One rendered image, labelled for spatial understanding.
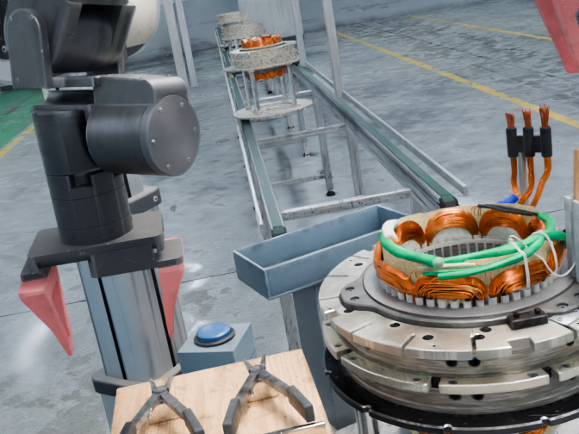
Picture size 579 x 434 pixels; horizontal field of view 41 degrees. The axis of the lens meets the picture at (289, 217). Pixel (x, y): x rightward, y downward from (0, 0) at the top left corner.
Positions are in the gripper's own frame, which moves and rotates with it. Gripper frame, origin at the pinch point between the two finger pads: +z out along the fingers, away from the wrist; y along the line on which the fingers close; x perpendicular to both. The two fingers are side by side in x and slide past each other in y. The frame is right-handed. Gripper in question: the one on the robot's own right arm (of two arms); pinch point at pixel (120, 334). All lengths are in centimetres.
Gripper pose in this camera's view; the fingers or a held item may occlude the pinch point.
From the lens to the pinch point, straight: 66.8
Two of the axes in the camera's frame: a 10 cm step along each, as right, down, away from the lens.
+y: 9.8, -1.7, 1.1
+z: 1.2, 9.4, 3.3
